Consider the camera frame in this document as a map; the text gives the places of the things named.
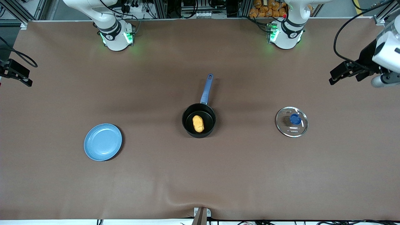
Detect glass lid with blue knob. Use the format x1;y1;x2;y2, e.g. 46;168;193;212
275;107;309;138

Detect yellow potato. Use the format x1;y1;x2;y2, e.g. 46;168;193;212
192;115;205;133

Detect pile of orange bags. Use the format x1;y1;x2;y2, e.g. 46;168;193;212
249;0;288;18

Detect blue plate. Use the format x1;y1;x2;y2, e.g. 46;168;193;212
83;123;123;162

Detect white socket strip black plugs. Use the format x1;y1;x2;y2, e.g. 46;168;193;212
120;0;148;13

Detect brown table mat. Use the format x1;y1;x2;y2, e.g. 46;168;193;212
0;17;400;221

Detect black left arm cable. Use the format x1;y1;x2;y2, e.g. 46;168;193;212
333;0;395;63

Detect aluminium frame profile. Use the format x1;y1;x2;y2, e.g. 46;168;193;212
0;0;47;30
373;0;400;26

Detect black pot with blue handle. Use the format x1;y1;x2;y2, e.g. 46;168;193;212
182;74;217;138

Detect metal table clamp bracket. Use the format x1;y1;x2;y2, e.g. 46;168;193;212
193;207;212;225

